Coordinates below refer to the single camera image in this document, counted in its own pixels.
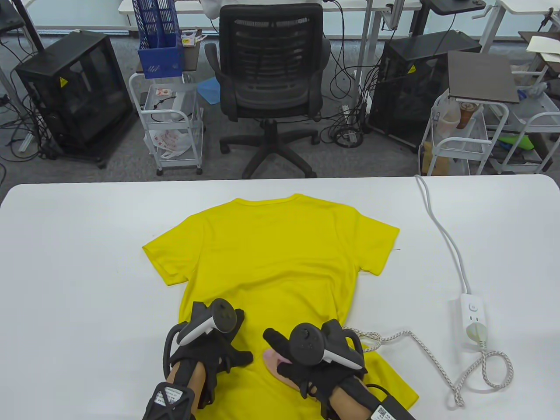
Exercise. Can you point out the black white hand controller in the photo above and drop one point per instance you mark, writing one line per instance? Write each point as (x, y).
(223, 315)
(306, 343)

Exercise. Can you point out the person's right hand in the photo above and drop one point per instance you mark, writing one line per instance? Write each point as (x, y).
(315, 380)

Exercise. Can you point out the black mesh office chair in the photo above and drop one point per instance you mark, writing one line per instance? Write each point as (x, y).
(269, 87)

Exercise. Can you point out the blue file rack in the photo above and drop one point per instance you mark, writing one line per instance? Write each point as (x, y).
(159, 63)

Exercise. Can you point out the black computer case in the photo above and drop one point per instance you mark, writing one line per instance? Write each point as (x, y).
(74, 96)
(407, 96)

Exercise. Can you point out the black desk stand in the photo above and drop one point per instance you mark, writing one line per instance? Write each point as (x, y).
(420, 17)

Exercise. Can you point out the black caged wrist camera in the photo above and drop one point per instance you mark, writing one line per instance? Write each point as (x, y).
(168, 401)

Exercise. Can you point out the yellow t-shirt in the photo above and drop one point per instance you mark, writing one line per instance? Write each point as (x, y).
(267, 245)

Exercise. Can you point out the blue plastic sheet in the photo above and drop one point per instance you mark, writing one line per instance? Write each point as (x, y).
(208, 92)

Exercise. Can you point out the white floor power strip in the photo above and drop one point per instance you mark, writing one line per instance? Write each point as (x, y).
(348, 113)

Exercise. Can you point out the pink electric iron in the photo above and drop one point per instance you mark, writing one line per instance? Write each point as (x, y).
(273, 361)

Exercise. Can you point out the small pink white packet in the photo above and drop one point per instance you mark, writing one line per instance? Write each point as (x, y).
(164, 92)

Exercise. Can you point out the white red plastic bag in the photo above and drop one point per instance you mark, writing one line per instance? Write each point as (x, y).
(168, 140)

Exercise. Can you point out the white crank desk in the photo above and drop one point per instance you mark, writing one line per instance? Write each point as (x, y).
(525, 4)

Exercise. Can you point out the brown coffee cup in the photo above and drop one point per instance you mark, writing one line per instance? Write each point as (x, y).
(466, 116)

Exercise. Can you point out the person's left forearm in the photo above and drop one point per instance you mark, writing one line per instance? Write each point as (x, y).
(199, 380)

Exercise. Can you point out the person's left hand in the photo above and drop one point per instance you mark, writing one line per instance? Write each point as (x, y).
(214, 356)

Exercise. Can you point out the black box wrist camera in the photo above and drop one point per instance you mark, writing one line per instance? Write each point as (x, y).
(389, 413)

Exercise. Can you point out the translucent white container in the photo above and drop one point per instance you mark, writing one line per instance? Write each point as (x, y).
(446, 122)

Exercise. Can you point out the person's right forearm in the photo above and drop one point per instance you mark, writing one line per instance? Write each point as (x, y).
(350, 407)

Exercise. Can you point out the green plastic object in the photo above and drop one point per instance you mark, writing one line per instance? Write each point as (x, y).
(518, 142)

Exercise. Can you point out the brown cardboard box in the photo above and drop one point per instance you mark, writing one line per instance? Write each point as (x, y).
(437, 164)

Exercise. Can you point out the white table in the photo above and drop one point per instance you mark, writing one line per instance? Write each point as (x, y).
(65, 262)

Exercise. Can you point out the beige paper folder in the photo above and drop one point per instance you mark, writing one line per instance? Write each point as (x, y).
(542, 43)

